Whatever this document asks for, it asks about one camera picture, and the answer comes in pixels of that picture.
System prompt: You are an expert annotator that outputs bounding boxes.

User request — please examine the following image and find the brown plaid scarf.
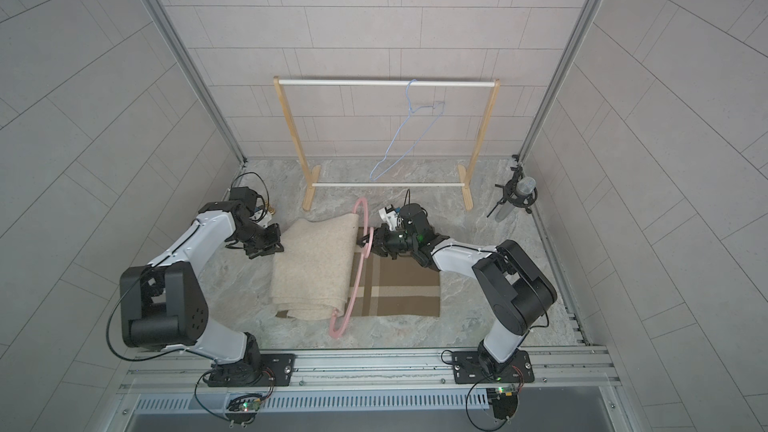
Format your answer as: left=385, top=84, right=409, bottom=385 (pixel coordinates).
left=276, top=224, right=442, bottom=320

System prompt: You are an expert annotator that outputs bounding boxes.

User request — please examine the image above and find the beige wool scarf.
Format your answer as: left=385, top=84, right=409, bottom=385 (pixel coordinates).
left=270, top=213, right=359, bottom=321

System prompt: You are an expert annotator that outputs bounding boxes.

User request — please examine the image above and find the pink plastic hanger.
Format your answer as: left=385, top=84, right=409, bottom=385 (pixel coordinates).
left=328, top=196, right=375, bottom=340

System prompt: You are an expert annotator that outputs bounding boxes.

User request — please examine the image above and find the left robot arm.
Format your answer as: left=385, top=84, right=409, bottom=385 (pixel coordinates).
left=112, top=185, right=283, bottom=387

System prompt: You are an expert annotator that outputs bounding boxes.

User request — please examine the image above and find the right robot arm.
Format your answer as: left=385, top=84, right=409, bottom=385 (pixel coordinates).
left=357, top=201, right=558, bottom=381

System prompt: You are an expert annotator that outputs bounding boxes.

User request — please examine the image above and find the wooden clothes rack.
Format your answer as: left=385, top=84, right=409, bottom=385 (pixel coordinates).
left=273, top=76, right=501, bottom=211

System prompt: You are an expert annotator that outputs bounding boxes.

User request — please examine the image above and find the left circuit board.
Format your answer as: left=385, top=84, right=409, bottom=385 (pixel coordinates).
left=227, top=393, right=265, bottom=414

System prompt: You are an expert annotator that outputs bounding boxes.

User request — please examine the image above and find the circuit board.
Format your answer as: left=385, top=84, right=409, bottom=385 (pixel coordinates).
left=486, top=387, right=519, bottom=422
left=227, top=393, right=265, bottom=414

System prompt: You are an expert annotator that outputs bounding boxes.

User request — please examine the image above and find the right circuit board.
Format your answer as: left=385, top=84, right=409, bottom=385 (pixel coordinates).
left=486, top=387, right=519, bottom=422

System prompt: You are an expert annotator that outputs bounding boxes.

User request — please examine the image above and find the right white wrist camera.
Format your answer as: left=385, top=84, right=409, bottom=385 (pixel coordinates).
left=379, top=205, right=400, bottom=231

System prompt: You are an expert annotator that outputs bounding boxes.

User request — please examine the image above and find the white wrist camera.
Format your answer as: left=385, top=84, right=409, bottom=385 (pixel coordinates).
left=379, top=205, right=400, bottom=231
left=253, top=209, right=273, bottom=227

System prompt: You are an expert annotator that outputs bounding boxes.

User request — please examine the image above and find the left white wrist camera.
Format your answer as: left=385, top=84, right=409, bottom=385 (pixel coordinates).
left=253, top=209, right=273, bottom=227

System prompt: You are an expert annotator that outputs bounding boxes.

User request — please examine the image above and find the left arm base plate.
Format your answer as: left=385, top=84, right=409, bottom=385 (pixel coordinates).
left=203, top=353, right=296, bottom=387

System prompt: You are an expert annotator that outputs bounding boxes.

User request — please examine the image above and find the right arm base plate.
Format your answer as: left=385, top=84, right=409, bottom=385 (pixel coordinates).
left=441, top=349, right=535, bottom=384

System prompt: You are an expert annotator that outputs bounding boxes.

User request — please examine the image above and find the aluminium mounting rail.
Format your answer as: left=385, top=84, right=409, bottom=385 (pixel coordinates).
left=116, top=344, right=622, bottom=397

